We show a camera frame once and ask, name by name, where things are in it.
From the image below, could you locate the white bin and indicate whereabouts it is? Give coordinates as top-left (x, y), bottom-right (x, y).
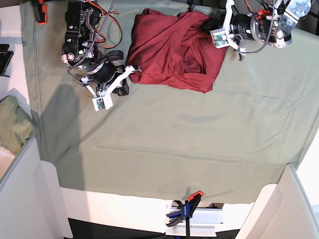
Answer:
top-left (236, 164), bottom-right (319, 239)
top-left (0, 137), bottom-right (73, 239)

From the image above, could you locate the crumpled green cloth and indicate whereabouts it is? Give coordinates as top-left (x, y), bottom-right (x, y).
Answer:
top-left (0, 96), bottom-right (37, 155)

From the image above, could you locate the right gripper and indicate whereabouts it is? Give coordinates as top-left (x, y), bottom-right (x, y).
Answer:
top-left (84, 50), bottom-right (129, 96)

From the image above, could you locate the orange black clamp top middle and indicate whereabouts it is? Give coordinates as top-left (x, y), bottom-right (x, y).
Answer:
top-left (186, 0), bottom-right (195, 12)

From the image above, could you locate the white bin left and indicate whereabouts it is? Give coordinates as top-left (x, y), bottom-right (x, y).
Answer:
top-left (0, 137), bottom-right (73, 239)

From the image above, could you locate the red long-sleeve shirt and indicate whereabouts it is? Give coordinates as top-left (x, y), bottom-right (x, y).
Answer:
top-left (127, 8), bottom-right (227, 93)

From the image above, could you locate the orange black clamp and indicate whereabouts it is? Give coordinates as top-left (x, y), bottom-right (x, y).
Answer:
top-left (31, 0), bottom-right (47, 25)
top-left (186, 0), bottom-right (195, 12)

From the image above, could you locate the orange black clamp top left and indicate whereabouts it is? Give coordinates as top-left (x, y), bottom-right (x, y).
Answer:
top-left (31, 0), bottom-right (47, 25)

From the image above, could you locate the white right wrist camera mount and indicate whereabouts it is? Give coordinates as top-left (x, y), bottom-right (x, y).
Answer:
top-left (81, 65), bottom-right (142, 111)

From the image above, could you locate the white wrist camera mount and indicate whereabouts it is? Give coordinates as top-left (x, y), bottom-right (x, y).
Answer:
top-left (210, 0), bottom-right (246, 61)
top-left (81, 65), bottom-right (142, 111)

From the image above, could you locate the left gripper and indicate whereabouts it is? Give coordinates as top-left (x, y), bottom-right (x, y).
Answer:
top-left (201, 12), bottom-right (272, 42)

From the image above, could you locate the blue orange bar clamp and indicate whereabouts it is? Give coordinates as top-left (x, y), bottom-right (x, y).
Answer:
top-left (166, 191), bottom-right (204, 239)

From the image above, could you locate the white bin right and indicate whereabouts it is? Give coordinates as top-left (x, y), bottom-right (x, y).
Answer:
top-left (236, 164), bottom-right (319, 239)

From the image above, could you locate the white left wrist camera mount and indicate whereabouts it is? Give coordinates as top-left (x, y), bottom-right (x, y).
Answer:
top-left (210, 0), bottom-right (246, 61)

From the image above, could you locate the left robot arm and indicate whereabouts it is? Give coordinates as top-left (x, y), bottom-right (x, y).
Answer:
top-left (201, 0), bottom-right (313, 55)

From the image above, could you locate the black tablet device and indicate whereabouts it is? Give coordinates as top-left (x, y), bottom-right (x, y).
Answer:
top-left (0, 44), bottom-right (14, 77)

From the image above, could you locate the green table cloth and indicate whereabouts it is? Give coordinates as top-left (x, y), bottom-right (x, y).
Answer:
top-left (20, 1), bottom-right (319, 203)

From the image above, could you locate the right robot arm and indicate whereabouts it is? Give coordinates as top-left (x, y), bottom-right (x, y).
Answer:
top-left (61, 0), bottom-right (125, 95)

